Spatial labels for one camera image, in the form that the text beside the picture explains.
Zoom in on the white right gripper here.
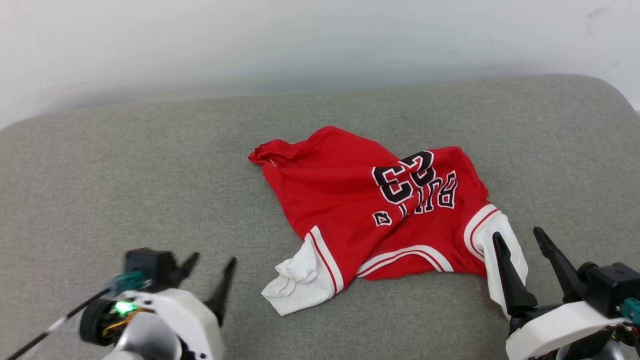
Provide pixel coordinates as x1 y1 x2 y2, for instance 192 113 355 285
492 227 627 360

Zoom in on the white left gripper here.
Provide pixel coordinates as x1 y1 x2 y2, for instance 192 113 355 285
79 251 238 360

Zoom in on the red basketball jersey shirt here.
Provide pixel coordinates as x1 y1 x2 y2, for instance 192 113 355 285
248 125 529 319

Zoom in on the grey fabric sofa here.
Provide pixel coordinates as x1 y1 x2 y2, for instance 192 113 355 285
0 74 640 360

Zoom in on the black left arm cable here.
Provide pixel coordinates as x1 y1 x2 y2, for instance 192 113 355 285
0 287 115 360

